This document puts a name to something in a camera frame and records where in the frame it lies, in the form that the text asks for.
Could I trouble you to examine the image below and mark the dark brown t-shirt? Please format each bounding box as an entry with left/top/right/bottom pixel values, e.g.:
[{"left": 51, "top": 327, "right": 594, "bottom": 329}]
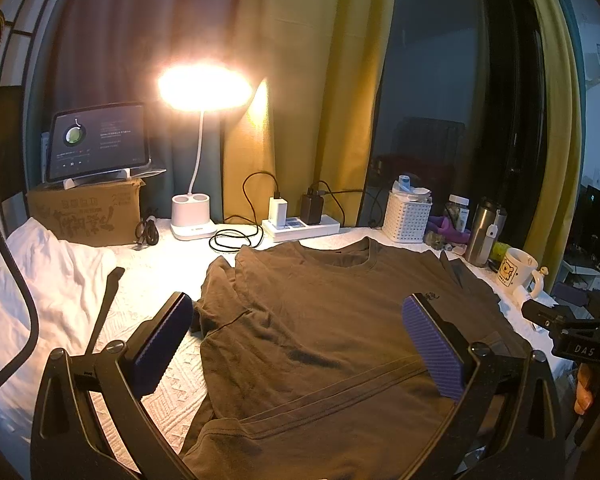
[{"left": 182, "top": 237, "right": 530, "bottom": 479}]

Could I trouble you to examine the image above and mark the person right hand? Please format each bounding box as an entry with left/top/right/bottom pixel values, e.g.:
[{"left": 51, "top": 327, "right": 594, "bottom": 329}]
[{"left": 574, "top": 363, "right": 600, "bottom": 416}]

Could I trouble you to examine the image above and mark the white cartoon mug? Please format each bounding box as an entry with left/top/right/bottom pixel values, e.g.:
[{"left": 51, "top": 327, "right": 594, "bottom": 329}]
[{"left": 496, "top": 247, "right": 548, "bottom": 299}]

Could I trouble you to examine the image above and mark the white pillow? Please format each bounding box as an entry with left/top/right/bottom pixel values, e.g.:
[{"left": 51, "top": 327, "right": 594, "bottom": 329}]
[{"left": 0, "top": 216, "right": 119, "bottom": 411}]

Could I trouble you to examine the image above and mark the stainless steel tumbler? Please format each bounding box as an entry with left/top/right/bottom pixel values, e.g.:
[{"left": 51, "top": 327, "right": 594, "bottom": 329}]
[{"left": 464, "top": 197, "right": 507, "bottom": 266}]

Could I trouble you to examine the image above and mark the clear jar white lid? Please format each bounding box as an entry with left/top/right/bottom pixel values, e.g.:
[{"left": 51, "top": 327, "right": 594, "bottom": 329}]
[{"left": 445, "top": 194, "right": 469, "bottom": 233}]

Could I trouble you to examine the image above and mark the purple cloth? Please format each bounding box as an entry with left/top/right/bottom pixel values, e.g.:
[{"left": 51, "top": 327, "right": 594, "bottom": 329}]
[{"left": 426, "top": 216, "right": 471, "bottom": 244}]

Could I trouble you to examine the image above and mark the white perforated plastic basket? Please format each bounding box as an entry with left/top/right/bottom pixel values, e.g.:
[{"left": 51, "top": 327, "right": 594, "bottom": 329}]
[{"left": 382, "top": 192, "right": 432, "bottom": 244}]

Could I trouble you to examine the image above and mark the brown cardboard box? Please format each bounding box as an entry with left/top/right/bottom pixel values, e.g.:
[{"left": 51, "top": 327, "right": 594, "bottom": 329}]
[{"left": 27, "top": 179, "right": 145, "bottom": 247}]

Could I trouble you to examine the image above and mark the white tablet stand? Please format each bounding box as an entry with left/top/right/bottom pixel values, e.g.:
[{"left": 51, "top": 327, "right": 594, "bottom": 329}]
[{"left": 62, "top": 168, "right": 131, "bottom": 191}]

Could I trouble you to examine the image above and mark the white power strip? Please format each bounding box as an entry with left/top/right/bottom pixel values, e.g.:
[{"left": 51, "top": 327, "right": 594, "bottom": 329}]
[{"left": 262, "top": 214, "right": 340, "bottom": 243}]

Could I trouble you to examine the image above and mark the black charger plug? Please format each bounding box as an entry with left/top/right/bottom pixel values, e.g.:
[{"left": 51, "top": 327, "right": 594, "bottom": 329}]
[{"left": 300, "top": 188, "right": 324, "bottom": 226}]

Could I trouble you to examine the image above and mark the tablet with dark screen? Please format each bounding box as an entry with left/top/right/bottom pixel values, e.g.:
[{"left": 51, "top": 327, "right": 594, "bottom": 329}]
[{"left": 45, "top": 102, "right": 150, "bottom": 183}]

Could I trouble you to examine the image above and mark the white charger plug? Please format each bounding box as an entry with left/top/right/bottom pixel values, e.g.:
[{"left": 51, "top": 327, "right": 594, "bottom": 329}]
[{"left": 268, "top": 196, "right": 288, "bottom": 229}]

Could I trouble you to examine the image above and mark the white desk lamp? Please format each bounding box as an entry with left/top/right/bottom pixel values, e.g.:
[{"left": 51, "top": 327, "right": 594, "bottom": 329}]
[{"left": 158, "top": 60, "right": 253, "bottom": 242}]

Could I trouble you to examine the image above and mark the yellow curtain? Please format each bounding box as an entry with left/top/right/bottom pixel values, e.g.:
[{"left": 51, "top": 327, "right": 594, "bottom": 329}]
[{"left": 222, "top": 0, "right": 394, "bottom": 226}]

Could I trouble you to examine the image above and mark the coiled black cable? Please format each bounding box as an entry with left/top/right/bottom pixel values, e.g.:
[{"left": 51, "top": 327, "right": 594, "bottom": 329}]
[{"left": 208, "top": 170, "right": 283, "bottom": 253}]

